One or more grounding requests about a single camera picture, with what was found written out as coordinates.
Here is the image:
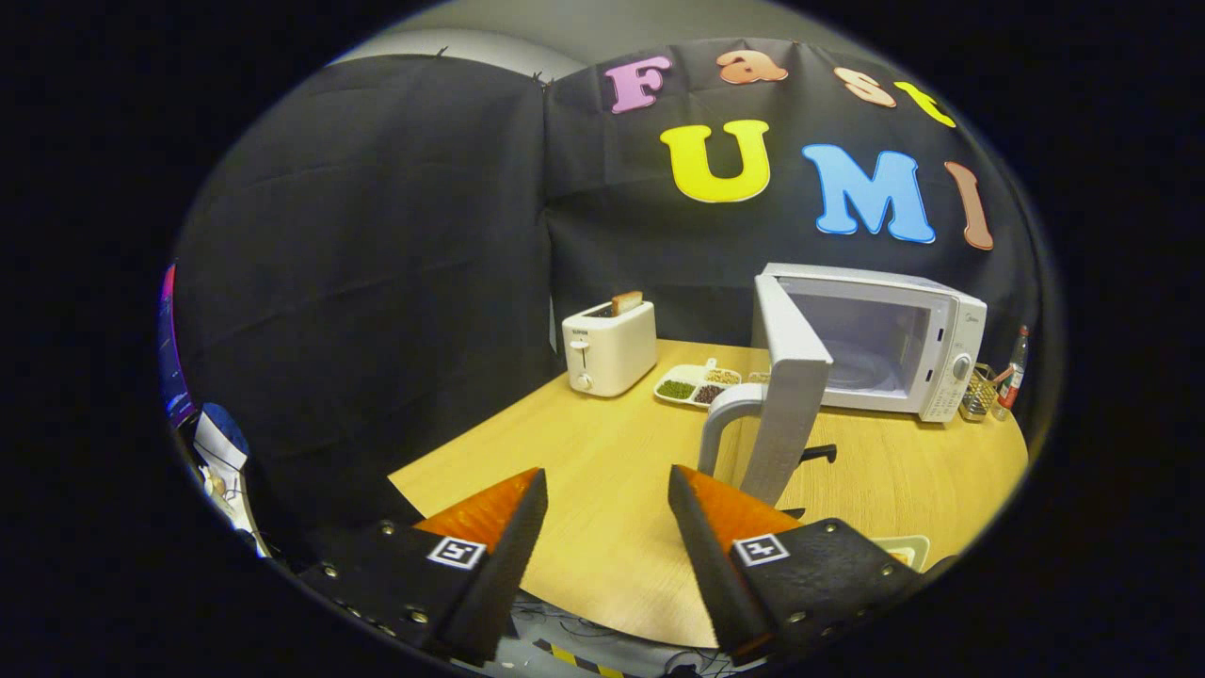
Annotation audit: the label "white toaster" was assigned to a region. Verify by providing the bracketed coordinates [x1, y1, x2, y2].
[562, 299, 658, 398]

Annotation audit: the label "divided tray of beans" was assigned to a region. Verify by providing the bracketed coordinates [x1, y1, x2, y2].
[653, 359, 771, 410]

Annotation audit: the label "pale food tray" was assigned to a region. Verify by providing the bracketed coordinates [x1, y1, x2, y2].
[871, 535, 931, 573]

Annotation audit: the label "clear bottle red label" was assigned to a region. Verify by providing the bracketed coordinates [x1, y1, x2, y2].
[991, 326, 1030, 421]

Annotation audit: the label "black backdrop cloth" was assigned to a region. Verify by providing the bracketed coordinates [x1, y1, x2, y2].
[174, 38, 1046, 566]

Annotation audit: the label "glass turntable plate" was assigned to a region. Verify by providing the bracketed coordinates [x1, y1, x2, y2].
[827, 339, 907, 393]

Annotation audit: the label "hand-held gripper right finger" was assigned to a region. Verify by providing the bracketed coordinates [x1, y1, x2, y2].
[667, 463, 933, 667]

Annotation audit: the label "white and blue object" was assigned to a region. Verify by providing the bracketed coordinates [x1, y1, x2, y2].
[193, 403, 250, 472]

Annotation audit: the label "white microwave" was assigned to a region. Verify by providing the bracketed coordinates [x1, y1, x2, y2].
[699, 263, 988, 509]

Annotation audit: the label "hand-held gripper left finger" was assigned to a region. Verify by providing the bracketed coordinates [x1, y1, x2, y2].
[297, 467, 550, 667]

